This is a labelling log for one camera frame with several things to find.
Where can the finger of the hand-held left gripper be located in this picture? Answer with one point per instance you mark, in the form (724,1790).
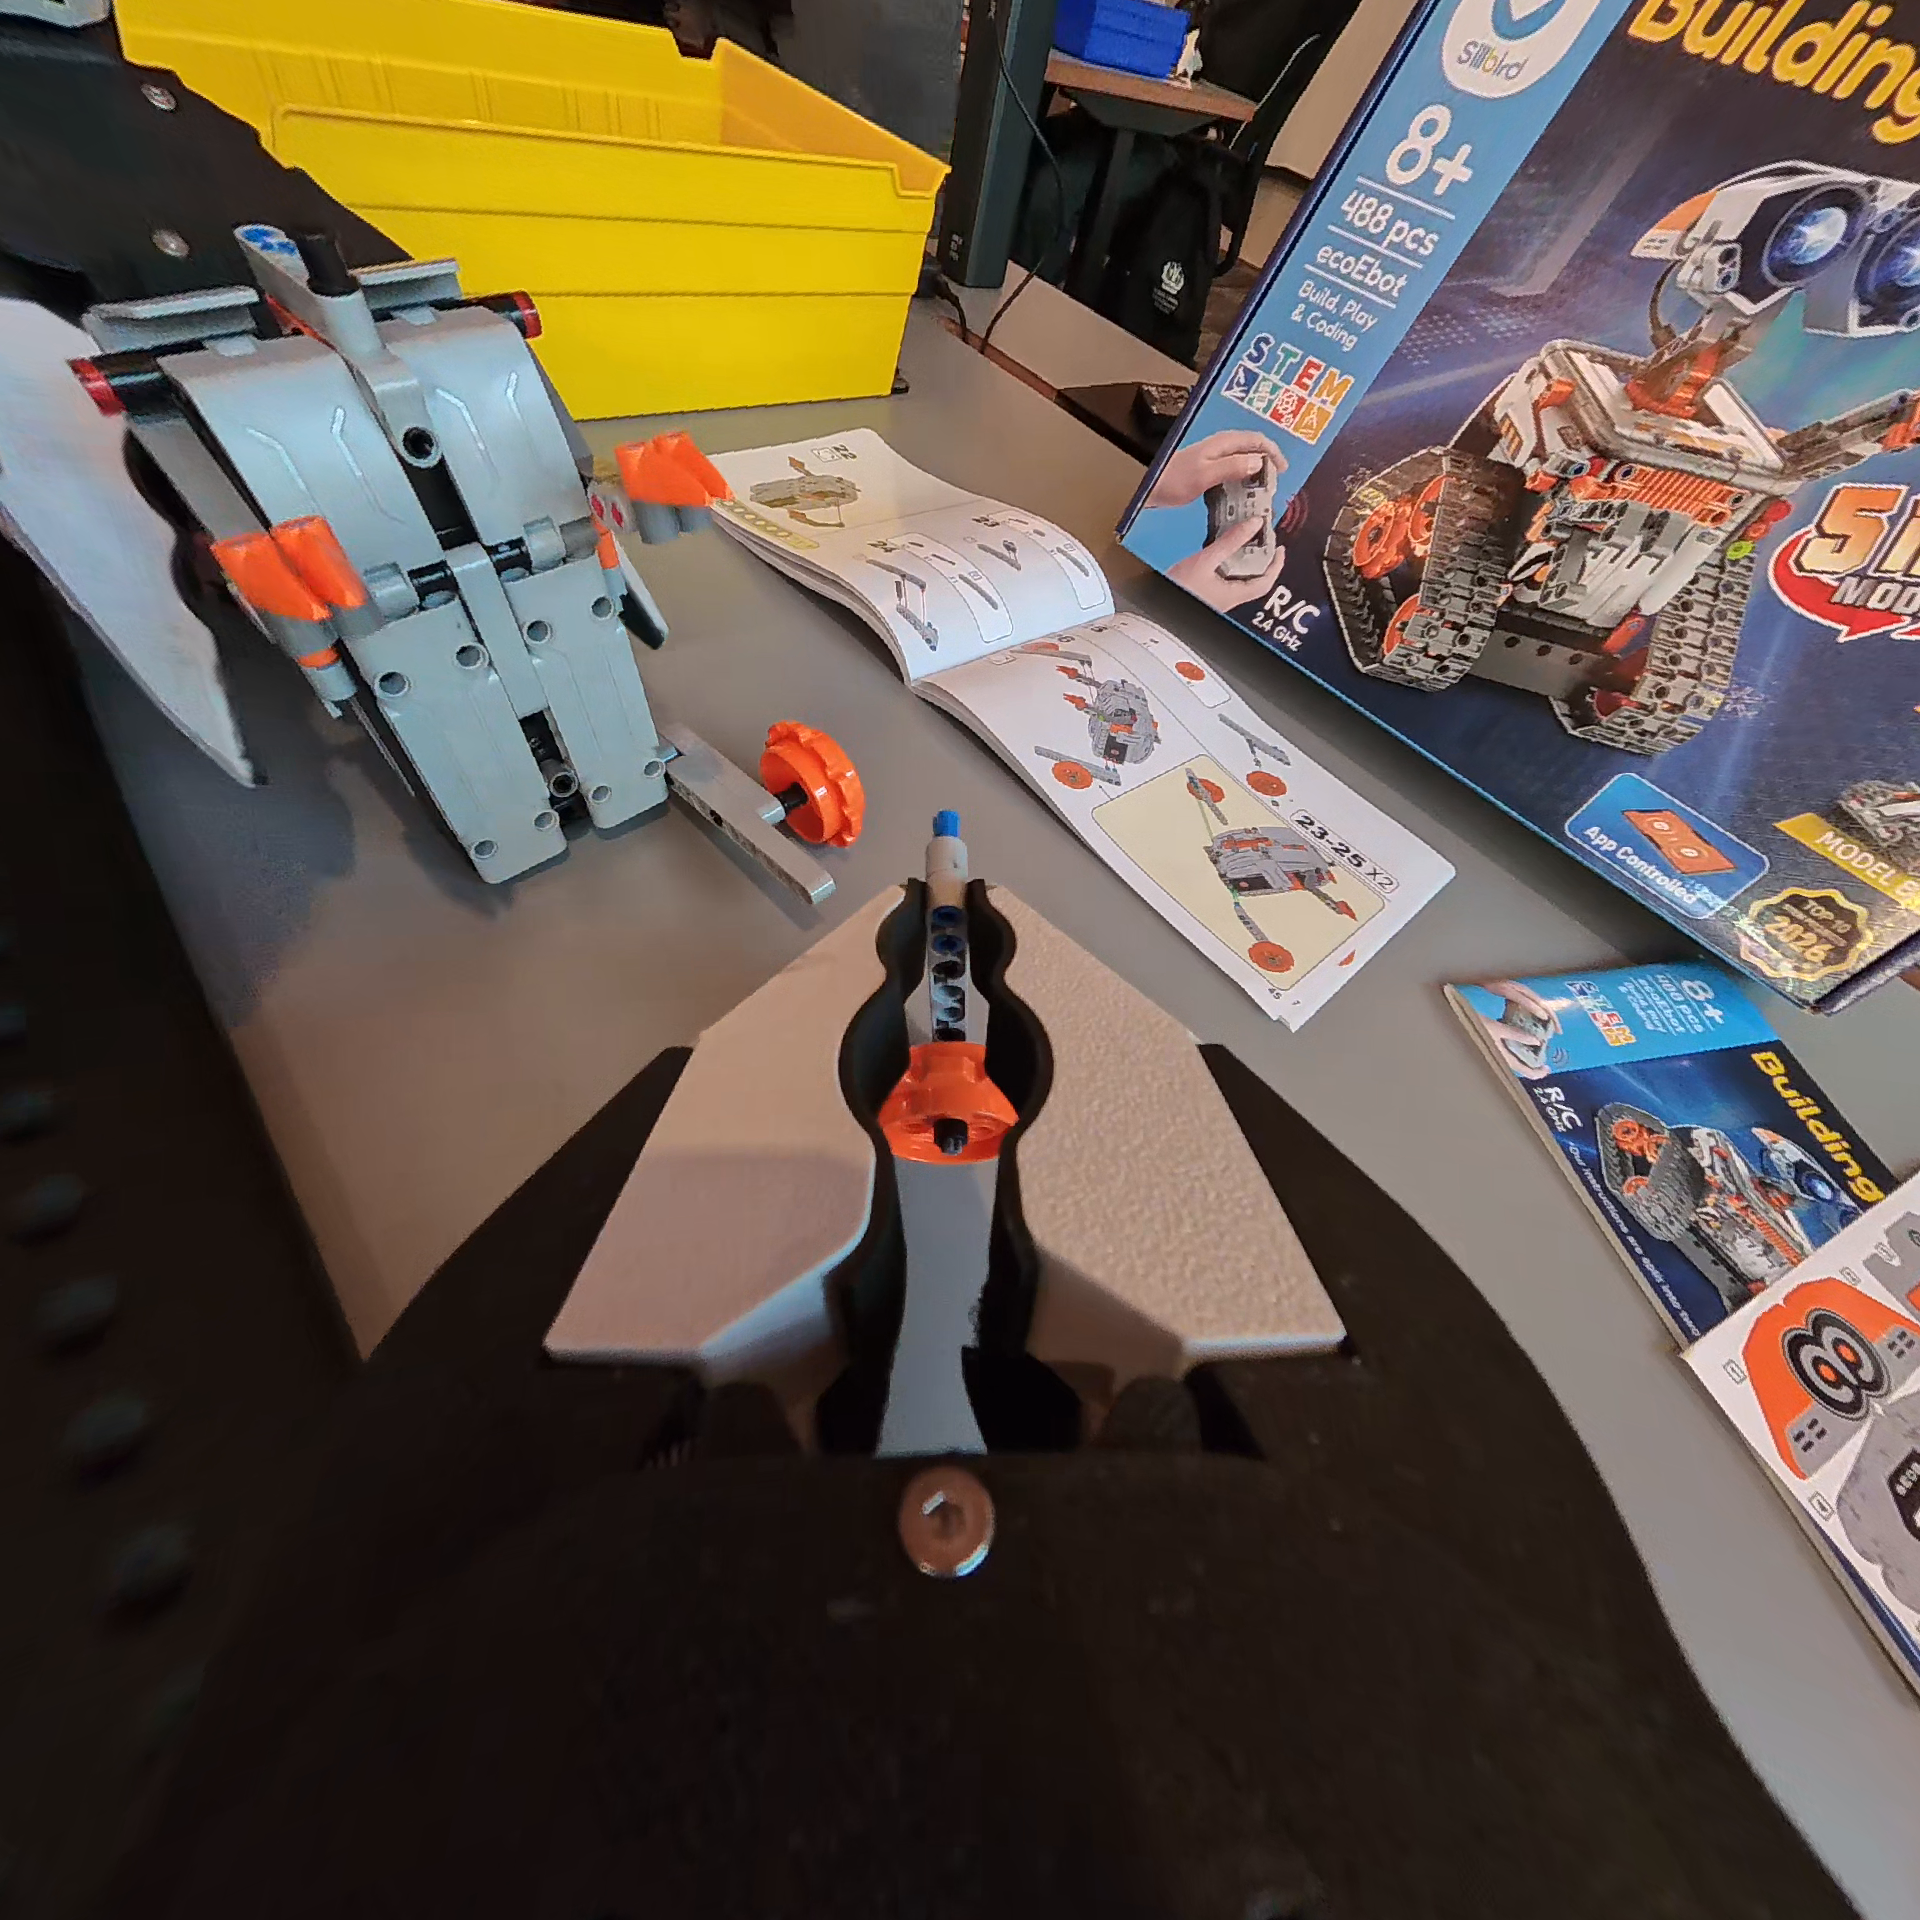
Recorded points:
(639,594)
(76,510)

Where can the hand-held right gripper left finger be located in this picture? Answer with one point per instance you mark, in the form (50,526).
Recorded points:
(735,1202)

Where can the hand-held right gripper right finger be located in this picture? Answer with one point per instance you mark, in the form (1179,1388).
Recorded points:
(1155,1202)

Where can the grey toy brick robot model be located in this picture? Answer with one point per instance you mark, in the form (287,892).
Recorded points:
(452,630)

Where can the grey beam with orange gear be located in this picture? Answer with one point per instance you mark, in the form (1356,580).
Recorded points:
(943,1110)
(819,781)

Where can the yellow plastic bin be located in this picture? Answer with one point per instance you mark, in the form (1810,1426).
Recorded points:
(676,300)

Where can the open instruction booklet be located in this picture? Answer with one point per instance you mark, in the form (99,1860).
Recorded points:
(1201,841)

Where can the small blue booklet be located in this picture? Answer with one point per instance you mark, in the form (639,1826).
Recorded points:
(1652,1141)

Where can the dark background table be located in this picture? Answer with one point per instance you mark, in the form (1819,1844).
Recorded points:
(997,121)

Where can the black backpack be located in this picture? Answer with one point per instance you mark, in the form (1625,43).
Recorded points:
(1179,254)

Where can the black perforated panel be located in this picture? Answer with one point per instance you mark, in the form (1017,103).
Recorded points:
(90,1202)

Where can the sticker sheet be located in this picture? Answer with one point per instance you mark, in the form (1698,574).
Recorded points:
(1830,1426)

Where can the blue storage bin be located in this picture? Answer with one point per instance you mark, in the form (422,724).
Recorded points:
(1118,30)

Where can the printed toy cardboard box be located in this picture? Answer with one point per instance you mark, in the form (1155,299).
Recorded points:
(1500,451)

